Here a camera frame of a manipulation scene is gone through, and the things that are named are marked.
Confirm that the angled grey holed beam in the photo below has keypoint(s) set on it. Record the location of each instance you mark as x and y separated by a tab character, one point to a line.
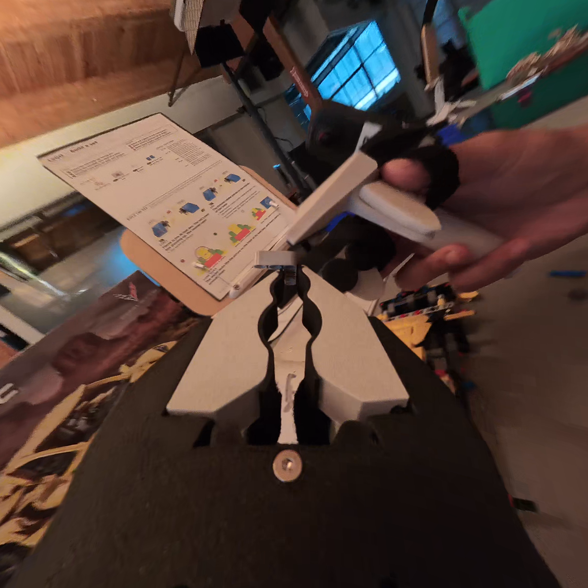
275	258

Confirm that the green felt bag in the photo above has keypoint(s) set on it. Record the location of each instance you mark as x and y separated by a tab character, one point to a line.
505	36

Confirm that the blue pin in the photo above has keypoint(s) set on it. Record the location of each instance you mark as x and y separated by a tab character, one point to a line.
567	274

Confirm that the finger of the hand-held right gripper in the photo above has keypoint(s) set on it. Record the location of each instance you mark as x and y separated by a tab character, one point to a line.
363	257
335	197

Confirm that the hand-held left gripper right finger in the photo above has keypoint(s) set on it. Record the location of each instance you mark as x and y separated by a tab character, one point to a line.
358	363

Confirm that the grey desk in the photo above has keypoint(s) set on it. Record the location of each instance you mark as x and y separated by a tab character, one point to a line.
528	413

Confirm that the white document stand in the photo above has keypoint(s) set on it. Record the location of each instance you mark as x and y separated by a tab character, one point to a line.
151	266

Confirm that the printed paper sheet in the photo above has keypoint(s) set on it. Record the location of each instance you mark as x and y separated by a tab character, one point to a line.
160	183

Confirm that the person's right hand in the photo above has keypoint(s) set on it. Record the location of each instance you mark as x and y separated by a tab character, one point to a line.
528	193

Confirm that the yellow black toy brick car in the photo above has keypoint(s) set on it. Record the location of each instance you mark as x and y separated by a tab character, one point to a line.
413	330

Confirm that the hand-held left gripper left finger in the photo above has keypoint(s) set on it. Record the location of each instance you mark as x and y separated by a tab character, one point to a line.
220	367

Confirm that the wooden post red banner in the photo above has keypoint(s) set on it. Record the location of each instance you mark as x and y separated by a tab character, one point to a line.
294	73

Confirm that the toy car set box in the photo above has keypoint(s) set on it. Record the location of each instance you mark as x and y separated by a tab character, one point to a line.
92	349

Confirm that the tan brick assembly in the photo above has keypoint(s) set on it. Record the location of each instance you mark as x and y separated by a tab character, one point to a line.
542	50

